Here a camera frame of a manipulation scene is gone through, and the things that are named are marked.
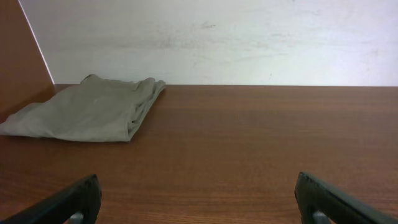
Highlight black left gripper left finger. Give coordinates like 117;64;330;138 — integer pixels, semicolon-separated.
1;174;102;224

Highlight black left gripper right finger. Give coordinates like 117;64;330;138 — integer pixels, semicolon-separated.
294;172;397;224

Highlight folded khaki shorts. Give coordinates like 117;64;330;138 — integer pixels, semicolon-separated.
1;74;165;142

